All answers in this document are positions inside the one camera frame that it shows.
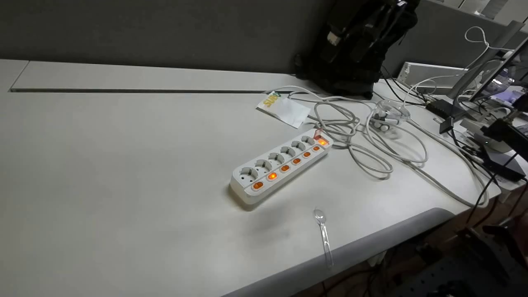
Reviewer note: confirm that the white power strip orange switches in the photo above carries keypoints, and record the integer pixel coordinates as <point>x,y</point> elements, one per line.
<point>264,183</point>

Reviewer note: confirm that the white paper napkin packet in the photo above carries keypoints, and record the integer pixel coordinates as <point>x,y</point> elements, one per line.
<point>288,110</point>

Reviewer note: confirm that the clear plastic spoon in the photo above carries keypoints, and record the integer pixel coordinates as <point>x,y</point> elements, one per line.
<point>324,238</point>

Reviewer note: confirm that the clear plastic cup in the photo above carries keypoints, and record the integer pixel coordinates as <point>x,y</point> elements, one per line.
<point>392,113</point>

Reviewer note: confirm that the black backpack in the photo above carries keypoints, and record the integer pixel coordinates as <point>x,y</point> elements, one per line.
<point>354,49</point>

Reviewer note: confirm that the white box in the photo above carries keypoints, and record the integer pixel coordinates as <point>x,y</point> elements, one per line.
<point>429,74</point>

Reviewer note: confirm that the black power adapter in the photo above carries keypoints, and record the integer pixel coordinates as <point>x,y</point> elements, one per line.
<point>443,108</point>

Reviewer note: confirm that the black device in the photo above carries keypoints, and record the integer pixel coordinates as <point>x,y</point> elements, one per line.
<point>505,134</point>

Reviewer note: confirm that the monitor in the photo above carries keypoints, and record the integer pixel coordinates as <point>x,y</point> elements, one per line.
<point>501,78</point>

